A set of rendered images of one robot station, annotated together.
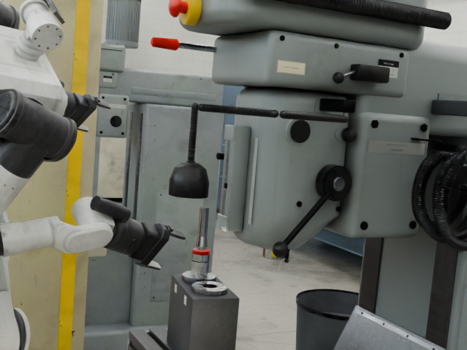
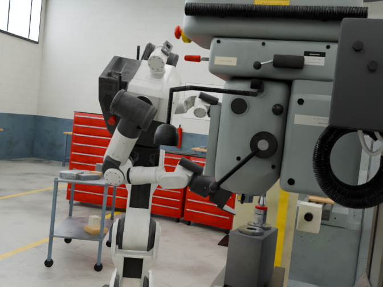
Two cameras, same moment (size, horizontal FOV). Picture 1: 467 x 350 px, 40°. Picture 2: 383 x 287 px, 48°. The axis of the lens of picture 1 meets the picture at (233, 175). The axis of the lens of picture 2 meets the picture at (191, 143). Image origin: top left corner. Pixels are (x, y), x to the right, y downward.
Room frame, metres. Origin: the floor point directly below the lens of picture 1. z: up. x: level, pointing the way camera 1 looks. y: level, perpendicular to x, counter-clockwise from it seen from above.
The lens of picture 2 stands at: (0.33, -0.84, 1.50)
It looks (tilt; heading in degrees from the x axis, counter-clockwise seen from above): 3 degrees down; 45
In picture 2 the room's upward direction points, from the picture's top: 6 degrees clockwise
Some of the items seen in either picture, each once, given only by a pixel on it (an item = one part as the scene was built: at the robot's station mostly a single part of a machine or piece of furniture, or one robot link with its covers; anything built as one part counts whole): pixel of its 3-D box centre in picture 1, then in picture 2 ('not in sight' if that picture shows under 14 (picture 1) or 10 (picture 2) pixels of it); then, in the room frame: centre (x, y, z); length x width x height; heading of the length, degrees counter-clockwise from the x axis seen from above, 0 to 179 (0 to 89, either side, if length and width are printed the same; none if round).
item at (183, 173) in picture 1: (189, 178); (167, 134); (1.15, 0.08, 1.45); 0.07 x 0.07 x 0.06
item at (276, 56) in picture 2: (358, 75); (278, 63); (1.24, -0.22, 1.66); 0.12 x 0.04 x 0.04; 118
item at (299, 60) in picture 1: (308, 67); (275, 65); (1.35, -0.14, 1.68); 0.34 x 0.24 x 0.10; 118
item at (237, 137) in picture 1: (233, 178); (214, 140); (1.28, 0.00, 1.45); 0.04 x 0.04 x 0.21; 28
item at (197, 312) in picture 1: (201, 318); (252, 253); (1.61, 0.05, 1.04); 0.22 x 0.12 x 0.20; 19
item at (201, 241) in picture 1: (202, 228); (263, 191); (1.66, 0.07, 1.26); 0.03 x 0.03 x 0.11
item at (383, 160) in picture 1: (357, 169); (322, 144); (1.42, -0.27, 1.47); 0.24 x 0.19 x 0.26; 28
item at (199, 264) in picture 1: (199, 264); (260, 216); (1.66, 0.07, 1.17); 0.05 x 0.05 x 0.06
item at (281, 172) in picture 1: (283, 167); (253, 136); (1.33, -0.10, 1.47); 0.21 x 0.19 x 0.32; 28
